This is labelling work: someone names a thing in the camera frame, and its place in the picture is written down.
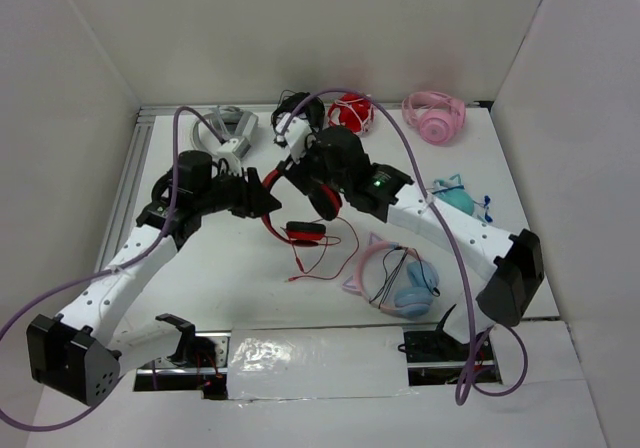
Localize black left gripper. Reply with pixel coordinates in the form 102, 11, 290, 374
196, 165, 282, 219

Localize red black headphones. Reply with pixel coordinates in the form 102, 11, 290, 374
259, 160, 361, 284

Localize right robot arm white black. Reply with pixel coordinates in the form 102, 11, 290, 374
276, 121, 544, 360

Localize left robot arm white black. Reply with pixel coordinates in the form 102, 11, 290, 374
26, 150, 282, 407

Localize red white folded headphones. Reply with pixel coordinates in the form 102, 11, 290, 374
327, 93, 374, 136

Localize grey white headphones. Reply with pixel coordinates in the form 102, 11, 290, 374
190, 105, 259, 156

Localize teal cat-ear headphones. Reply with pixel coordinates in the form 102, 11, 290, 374
431, 174, 493, 224

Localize pink blue cat-ear headphones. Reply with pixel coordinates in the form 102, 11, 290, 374
341, 233, 441, 320

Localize white glossy cover sheet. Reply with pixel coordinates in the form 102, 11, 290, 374
227, 326, 409, 401

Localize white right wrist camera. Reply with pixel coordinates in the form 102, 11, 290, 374
274, 113, 313, 163

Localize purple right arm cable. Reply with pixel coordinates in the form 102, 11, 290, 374
279, 87, 529, 407

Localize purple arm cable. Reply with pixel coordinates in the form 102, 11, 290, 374
279, 87, 529, 407
0, 105, 226, 432

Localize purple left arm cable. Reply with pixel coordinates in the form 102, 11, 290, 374
0, 105, 226, 432

